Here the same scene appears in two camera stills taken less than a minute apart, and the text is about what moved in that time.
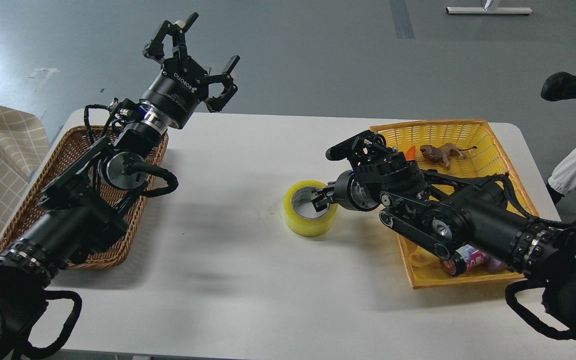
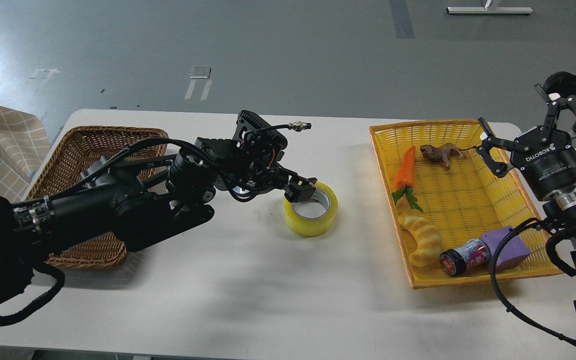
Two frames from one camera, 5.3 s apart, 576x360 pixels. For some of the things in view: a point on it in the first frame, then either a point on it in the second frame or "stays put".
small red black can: [463, 259] stays put
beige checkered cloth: [7, 148] stays put
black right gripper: [350, 190] -> [551, 165]
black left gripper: [177, 91] -> [253, 175]
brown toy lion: [444, 152] stays put
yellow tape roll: [305, 227] stays put
